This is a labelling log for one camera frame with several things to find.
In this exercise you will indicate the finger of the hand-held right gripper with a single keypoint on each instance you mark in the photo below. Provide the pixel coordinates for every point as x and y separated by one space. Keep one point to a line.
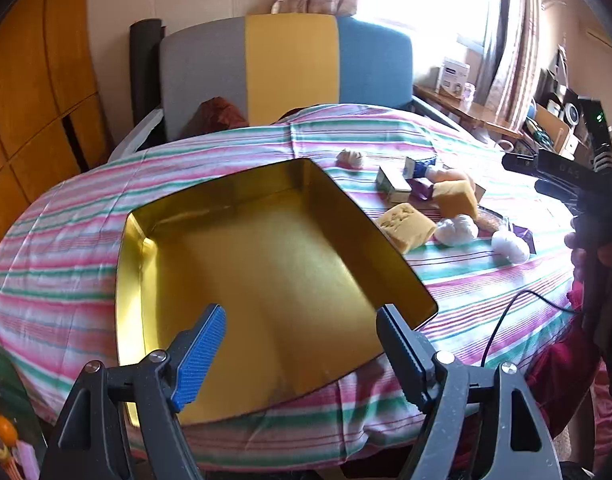
560 192
520 162

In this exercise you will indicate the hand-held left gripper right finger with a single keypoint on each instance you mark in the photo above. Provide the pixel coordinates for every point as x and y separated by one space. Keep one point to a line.
403 360

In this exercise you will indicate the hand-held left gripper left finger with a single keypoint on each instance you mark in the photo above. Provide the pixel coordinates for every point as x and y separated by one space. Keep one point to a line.
201 357

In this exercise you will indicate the beige carton box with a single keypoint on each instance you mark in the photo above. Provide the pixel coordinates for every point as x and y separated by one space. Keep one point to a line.
479 191

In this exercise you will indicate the purple snack packet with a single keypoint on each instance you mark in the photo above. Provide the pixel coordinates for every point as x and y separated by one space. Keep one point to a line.
419 191
524 236

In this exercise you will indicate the clear snack packet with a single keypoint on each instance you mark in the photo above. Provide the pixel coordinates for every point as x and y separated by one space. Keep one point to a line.
491 220

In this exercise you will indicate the peach silicone dome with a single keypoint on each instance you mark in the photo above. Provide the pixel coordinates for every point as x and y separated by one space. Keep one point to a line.
450 174

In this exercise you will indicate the plain yellow sponge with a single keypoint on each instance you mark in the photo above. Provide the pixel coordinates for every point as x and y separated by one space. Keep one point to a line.
455 199

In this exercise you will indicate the blue tissue packet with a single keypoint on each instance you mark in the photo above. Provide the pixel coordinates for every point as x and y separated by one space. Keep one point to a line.
423 166

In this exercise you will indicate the green and white small box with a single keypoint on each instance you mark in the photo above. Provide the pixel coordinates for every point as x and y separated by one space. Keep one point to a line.
393 180

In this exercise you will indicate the embossed yellow sponge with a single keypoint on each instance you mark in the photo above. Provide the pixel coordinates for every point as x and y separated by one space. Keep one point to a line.
405 225

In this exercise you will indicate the person's right forearm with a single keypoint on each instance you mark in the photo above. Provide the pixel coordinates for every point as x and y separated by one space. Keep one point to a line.
608 360

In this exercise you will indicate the person's right hand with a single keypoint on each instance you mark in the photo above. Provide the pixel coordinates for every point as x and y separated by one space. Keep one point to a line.
610 255

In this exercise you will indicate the cardboard box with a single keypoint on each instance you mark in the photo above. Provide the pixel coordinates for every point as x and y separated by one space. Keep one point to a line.
553 127

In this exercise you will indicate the wooden side desk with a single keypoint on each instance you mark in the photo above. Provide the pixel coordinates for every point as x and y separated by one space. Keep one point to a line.
465 110

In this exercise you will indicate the white carton box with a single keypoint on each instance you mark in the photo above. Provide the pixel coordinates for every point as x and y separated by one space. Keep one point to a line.
453 77

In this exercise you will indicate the red clothing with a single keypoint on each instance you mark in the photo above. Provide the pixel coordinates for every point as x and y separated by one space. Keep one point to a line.
560 375

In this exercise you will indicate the orange ball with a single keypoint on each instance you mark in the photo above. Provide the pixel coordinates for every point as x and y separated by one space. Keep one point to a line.
5 428

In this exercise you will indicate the brown cloth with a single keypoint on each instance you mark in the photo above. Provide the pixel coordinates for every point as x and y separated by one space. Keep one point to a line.
221 112

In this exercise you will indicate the grey yellow blue chair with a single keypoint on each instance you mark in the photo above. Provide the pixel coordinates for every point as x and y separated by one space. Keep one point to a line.
286 65

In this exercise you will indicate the wooden wardrobe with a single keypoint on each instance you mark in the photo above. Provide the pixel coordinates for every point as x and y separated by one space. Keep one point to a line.
36 85

